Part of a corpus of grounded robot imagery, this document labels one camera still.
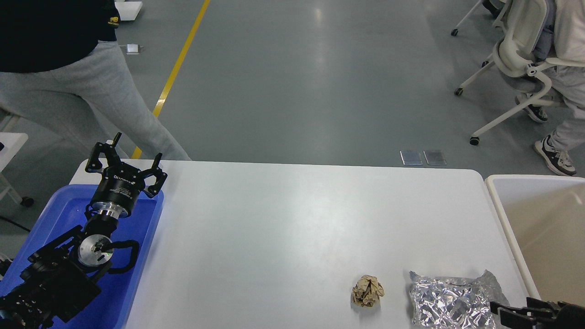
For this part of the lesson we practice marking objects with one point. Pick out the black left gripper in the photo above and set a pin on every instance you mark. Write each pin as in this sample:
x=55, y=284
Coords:
x=117, y=190

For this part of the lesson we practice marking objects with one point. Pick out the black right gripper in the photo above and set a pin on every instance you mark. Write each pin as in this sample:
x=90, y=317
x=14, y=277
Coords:
x=570, y=316

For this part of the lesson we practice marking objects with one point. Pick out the silver foil bag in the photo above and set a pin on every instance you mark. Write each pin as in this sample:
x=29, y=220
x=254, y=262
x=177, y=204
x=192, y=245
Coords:
x=441, y=302

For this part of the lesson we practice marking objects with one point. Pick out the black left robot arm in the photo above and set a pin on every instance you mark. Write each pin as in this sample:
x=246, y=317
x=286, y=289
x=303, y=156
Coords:
x=62, y=276

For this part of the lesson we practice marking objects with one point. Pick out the beige plastic bin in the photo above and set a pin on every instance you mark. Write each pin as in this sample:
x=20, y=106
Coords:
x=543, y=218

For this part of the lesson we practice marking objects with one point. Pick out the white side table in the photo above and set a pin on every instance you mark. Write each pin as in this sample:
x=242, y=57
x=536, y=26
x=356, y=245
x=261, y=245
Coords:
x=11, y=143

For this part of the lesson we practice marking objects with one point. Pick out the white floor power adapter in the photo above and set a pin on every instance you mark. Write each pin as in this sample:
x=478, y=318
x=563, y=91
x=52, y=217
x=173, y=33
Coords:
x=131, y=49

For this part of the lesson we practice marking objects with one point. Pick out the person in grey trousers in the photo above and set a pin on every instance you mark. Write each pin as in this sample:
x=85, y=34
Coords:
x=61, y=64

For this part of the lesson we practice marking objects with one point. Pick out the white foam block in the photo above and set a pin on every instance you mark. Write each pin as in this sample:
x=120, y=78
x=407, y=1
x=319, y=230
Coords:
x=128, y=9

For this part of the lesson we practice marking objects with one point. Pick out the crumpled brown paper ball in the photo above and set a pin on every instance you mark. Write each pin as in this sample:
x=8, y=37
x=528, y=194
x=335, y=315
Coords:
x=367, y=292

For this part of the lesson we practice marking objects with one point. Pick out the right metal floor plate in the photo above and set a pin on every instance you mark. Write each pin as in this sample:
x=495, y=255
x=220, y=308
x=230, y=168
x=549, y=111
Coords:
x=435, y=158

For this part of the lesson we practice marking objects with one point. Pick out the metal floor plate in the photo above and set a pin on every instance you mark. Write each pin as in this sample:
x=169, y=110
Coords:
x=411, y=158
x=435, y=158

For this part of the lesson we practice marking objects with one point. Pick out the left metal floor plate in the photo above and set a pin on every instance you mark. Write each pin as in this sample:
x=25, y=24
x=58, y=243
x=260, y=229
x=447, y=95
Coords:
x=411, y=158

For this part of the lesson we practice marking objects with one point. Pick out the seated person in white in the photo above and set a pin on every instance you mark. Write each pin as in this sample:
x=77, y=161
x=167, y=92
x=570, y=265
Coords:
x=563, y=34

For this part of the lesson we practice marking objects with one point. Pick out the white office chair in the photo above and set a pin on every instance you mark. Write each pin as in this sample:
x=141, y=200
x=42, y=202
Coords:
x=523, y=22

